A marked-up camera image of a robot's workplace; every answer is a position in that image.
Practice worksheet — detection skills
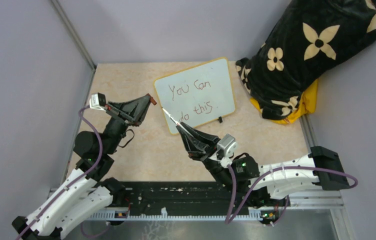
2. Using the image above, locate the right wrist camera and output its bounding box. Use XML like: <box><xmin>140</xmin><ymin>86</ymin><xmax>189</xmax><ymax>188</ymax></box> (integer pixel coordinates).
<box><xmin>216</xmin><ymin>134</ymin><xmax>238</xmax><ymax>168</ymax></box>

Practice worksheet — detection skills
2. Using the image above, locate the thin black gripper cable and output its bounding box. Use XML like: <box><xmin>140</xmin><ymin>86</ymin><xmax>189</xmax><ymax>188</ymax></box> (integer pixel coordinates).
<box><xmin>118</xmin><ymin>129</ymin><xmax>136</xmax><ymax>149</ymax></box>

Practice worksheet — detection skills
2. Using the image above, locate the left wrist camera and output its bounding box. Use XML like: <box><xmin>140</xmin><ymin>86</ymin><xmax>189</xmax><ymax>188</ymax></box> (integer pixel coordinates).
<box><xmin>89</xmin><ymin>92</ymin><xmax>107</xmax><ymax>111</ymax></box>

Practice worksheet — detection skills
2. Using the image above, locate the yellow cloth under blanket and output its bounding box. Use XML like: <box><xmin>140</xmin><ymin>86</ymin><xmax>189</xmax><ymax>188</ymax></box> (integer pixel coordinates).
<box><xmin>249</xmin><ymin>79</ymin><xmax>319</xmax><ymax>125</ymax></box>

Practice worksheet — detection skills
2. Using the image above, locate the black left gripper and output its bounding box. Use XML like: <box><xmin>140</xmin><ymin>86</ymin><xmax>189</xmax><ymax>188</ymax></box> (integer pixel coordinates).
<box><xmin>103</xmin><ymin>95</ymin><xmax>154</xmax><ymax>155</ymax></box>

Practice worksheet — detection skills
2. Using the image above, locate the red marker cap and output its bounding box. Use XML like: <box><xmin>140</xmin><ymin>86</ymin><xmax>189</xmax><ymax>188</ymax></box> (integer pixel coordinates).
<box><xmin>149</xmin><ymin>95</ymin><xmax>157</xmax><ymax>106</ymax></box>

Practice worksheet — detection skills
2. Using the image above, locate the aluminium frame post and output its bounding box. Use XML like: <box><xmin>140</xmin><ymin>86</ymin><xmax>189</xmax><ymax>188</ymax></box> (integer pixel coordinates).
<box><xmin>48</xmin><ymin>0</ymin><xmax>97</xmax><ymax>71</ymax></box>

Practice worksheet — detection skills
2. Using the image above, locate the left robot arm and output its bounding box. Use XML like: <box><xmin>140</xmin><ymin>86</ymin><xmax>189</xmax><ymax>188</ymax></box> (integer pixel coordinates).
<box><xmin>12</xmin><ymin>93</ymin><xmax>156</xmax><ymax>240</ymax></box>

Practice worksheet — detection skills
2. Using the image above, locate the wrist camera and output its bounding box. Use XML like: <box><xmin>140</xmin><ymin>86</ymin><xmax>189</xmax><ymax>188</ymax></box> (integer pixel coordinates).
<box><xmin>89</xmin><ymin>92</ymin><xmax>107</xmax><ymax>111</ymax></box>
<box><xmin>216</xmin><ymin>134</ymin><xmax>238</xmax><ymax>168</ymax></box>

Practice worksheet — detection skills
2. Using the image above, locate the black floral blanket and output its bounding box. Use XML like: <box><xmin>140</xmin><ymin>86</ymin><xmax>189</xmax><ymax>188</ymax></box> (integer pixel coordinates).
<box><xmin>235</xmin><ymin>0</ymin><xmax>376</xmax><ymax>120</ymax></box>

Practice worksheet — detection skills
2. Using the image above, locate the aluminium frame rail right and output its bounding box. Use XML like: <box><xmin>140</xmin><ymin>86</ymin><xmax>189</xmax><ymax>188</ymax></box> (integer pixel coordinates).
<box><xmin>300</xmin><ymin>114</ymin><xmax>357</xmax><ymax>240</ymax></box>

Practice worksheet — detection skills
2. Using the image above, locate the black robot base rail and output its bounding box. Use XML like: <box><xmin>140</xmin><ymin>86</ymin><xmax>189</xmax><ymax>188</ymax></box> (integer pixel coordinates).
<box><xmin>85</xmin><ymin>180</ymin><xmax>290</xmax><ymax>221</ymax></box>

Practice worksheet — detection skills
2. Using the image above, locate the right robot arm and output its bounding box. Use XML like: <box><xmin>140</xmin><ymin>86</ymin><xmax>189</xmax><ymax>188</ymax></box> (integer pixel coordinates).
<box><xmin>176</xmin><ymin>122</ymin><xmax>351</xmax><ymax>206</ymax></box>

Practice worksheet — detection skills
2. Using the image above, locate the yellow framed whiteboard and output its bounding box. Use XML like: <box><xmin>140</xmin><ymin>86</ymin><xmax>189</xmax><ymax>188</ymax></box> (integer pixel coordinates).
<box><xmin>153</xmin><ymin>57</ymin><xmax>236</xmax><ymax>128</ymax></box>

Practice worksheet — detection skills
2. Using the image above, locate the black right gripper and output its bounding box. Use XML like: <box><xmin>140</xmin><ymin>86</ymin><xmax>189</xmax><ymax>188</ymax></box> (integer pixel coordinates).
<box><xmin>178</xmin><ymin>122</ymin><xmax>235</xmax><ymax>188</ymax></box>

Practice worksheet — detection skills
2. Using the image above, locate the white marker pen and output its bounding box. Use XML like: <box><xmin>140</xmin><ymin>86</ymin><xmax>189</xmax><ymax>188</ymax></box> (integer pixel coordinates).
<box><xmin>162</xmin><ymin>108</ymin><xmax>181</xmax><ymax>126</ymax></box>

